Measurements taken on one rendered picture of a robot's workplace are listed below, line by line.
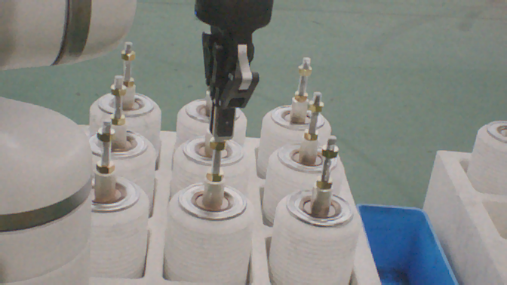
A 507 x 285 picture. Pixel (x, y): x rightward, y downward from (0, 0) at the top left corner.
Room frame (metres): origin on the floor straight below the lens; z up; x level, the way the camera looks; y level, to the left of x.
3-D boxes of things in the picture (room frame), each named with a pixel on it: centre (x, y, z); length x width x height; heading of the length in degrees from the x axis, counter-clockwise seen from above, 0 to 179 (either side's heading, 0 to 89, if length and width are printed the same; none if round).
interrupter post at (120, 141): (0.82, 0.16, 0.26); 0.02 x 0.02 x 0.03
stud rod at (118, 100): (0.82, 0.16, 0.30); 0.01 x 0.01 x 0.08; 19
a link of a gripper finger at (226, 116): (0.69, 0.03, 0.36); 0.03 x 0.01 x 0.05; 21
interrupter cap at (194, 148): (0.83, 0.05, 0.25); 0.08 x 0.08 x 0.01
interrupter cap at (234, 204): (0.71, 0.03, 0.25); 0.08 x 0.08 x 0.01
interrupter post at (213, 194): (0.71, 0.03, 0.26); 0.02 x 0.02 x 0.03
